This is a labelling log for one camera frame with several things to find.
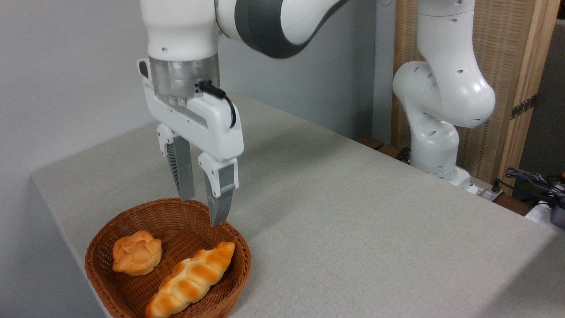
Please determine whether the round flower-shaped bread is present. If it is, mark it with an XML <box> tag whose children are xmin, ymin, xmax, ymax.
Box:
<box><xmin>112</xmin><ymin>230</ymin><xmax>162</xmax><ymax>276</ymax></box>

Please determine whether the long braided bread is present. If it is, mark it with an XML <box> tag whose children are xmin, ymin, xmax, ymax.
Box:
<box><xmin>145</xmin><ymin>241</ymin><xmax>236</xmax><ymax>318</ymax></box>

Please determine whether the grey fabric table cover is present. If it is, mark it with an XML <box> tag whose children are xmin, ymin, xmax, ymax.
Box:
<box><xmin>31</xmin><ymin>94</ymin><xmax>565</xmax><ymax>318</ymax></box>

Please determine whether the brown wicker basket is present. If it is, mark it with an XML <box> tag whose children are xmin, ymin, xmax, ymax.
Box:
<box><xmin>84</xmin><ymin>197</ymin><xmax>252</xmax><ymax>318</ymax></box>

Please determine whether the bundle of dark cables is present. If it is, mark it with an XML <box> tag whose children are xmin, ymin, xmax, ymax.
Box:
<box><xmin>494</xmin><ymin>166</ymin><xmax>565</xmax><ymax>208</ymax></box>

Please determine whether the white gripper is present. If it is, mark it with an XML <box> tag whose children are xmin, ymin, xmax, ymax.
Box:
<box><xmin>137</xmin><ymin>58</ymin><xmax>245</xmax><ymax>227</ymax></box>

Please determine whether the metal screen hinge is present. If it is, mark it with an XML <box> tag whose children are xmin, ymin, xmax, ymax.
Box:
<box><xmin>511</xmin><ymin>94</ymin><xmax>538</xmax><ymax>120</ymax></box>

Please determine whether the grey plastic box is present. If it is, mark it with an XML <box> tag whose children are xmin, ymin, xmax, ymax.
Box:
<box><xmin>550</xmin><ymin>201</ymin><xmax>565</xmax><ymax>229</ymax></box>

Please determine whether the wooden woven folding screen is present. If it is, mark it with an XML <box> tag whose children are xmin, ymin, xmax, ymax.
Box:
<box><xmin>391</xmin><ymin>0</ymin><xmax>561</xmax><ymax>197</ymax></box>

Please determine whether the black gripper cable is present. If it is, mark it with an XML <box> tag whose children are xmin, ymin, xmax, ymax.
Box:
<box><xmin>199</xmin><ymin>80</ymin><xmax>237</xmax><ymax>129</ymax></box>

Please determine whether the white power strip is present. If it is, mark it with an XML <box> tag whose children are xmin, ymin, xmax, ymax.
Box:
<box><xmin>468</xmin><ymin>178</ymin><xmax>505</xmax><ymax>203</ymax></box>

